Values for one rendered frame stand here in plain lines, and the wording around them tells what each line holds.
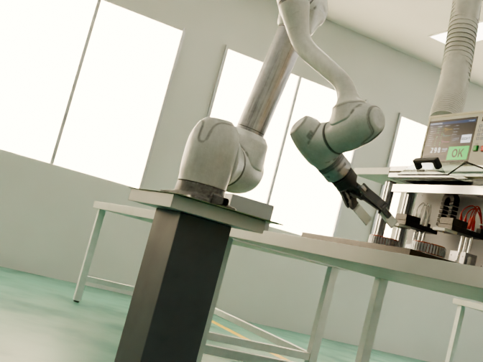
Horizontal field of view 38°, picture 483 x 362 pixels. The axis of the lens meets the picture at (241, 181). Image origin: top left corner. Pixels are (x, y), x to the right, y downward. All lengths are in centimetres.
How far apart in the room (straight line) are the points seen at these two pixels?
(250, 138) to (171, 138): 462
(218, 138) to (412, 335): 653
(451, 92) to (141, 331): 233
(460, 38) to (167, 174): 362
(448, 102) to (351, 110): 188
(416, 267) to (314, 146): 45
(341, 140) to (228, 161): 37
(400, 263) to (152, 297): 72
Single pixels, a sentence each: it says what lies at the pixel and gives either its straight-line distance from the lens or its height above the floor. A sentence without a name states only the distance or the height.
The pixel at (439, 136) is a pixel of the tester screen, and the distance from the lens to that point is 269.
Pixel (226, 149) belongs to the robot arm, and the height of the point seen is 93.
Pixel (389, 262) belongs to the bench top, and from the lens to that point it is 206.
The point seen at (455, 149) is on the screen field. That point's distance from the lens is 260.
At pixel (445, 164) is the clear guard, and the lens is 222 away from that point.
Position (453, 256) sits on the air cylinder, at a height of 80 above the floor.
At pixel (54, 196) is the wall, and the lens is 664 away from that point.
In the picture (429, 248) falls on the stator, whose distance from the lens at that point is 231.
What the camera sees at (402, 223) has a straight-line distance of 257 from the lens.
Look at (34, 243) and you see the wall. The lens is 664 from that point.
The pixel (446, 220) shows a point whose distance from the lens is 240.
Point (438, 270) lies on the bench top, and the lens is 190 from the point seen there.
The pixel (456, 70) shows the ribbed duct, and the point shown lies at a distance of 399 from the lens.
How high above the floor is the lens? 63
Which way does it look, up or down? 6 degrees up
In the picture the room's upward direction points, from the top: 15 degrees clockwise
